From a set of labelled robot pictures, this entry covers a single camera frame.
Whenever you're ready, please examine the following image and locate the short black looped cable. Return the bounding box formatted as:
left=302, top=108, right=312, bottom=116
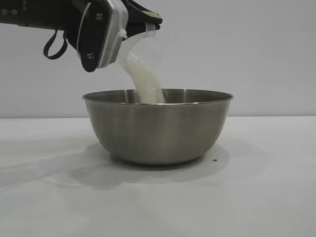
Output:
left=43, top=29, right=69, bottom=61

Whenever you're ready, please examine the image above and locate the white zip tie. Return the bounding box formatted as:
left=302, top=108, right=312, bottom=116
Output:
left=116, top=4, right=129, bottom=40

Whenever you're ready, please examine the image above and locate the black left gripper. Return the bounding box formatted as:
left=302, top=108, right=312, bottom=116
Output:
left=58, top=0, right=164, bottom=49

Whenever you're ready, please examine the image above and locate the stainless steel mixing bowl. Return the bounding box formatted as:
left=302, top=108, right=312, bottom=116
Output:
left=82, top=88, right=234, bottom=165

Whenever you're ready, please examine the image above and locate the white tablecloth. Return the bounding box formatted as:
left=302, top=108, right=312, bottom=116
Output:
left=0, top=116, right=316, bottom=237

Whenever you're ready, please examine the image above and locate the white rice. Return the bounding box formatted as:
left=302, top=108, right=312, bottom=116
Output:
left=118, top=52, right=166, bottom=104

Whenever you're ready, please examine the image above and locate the clear plastic measuring cup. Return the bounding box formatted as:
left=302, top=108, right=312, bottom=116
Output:
left=115, top=23, right=166, bottom=103

